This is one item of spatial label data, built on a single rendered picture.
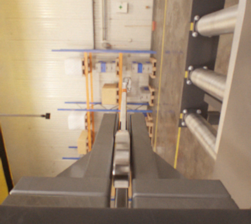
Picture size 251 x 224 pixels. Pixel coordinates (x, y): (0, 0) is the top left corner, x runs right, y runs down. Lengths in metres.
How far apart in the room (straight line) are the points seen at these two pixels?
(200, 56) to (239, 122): 0.99
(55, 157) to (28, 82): 4.69
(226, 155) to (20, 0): 10.58
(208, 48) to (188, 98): 0.34
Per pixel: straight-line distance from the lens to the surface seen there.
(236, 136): 0.29
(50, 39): 9.97
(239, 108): 0.28
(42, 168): 12.98
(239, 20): 0.79
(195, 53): 1.24
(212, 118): 1.37
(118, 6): 9.23
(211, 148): 0.95
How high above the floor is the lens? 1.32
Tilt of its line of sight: level
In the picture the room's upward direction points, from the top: 89 degrees counter-clockwise
